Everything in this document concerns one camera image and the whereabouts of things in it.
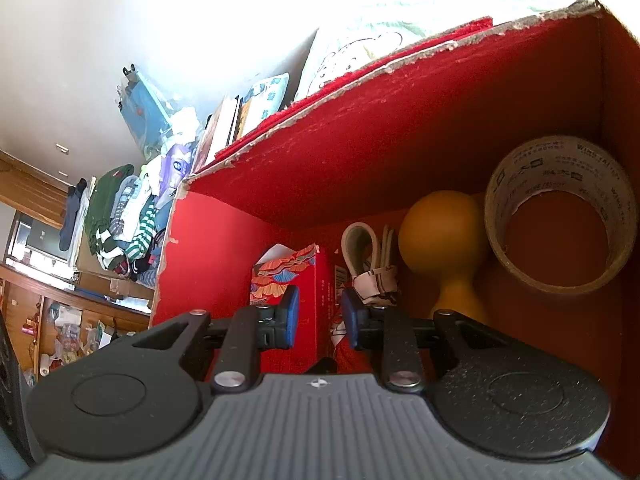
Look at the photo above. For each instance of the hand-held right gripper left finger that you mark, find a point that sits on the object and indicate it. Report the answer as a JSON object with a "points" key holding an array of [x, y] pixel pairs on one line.
{"points": [[292, 315]]}

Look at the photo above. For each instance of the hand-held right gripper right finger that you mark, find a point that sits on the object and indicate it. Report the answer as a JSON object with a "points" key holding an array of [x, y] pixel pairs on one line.
{"points": [[350, 315]]}

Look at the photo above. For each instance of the red patterned tissue pack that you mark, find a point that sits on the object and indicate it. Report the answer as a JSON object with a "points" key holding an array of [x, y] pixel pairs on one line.
{"points": [[310, 280]]}

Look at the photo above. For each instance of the yellow bulb-shaped toy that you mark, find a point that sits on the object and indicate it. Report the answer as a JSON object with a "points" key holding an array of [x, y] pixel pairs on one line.
{"points": [[440, 230]]}

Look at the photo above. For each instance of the red cardboard box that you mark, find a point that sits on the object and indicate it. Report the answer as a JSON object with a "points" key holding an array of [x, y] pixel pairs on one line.
{"points": [[400, 135]]}

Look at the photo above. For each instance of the purple packet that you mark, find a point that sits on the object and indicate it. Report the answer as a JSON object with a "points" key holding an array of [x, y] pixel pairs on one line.
{"points": [[176, 167]]}

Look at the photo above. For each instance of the brown cardboard box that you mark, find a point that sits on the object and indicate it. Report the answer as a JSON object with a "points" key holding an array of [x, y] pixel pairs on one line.
{"points": [[100, 266]]}

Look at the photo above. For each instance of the brown packing tape roll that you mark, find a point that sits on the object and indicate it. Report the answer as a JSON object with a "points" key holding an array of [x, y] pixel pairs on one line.
{"points": [[505, 185]]}

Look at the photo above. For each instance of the stack of books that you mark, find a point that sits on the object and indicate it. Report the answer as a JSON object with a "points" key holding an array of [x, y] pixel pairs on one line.
{"points": [[220, 125]]}

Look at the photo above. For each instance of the pile of folded clothes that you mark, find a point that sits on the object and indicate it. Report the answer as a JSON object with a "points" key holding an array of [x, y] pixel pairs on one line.
{"points": [[107, 200]]}

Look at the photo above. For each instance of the blue covered book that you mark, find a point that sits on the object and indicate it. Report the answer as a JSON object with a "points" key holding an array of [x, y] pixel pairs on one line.
{"points": [[265, 97]]}

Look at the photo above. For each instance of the blue plastic package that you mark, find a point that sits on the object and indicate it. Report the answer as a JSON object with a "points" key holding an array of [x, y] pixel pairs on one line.
{"points": [[145, 105]]}

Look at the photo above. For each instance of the wooden cabinet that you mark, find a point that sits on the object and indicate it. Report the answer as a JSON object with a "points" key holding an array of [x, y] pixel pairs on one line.
{"points": [[30, 175]]}

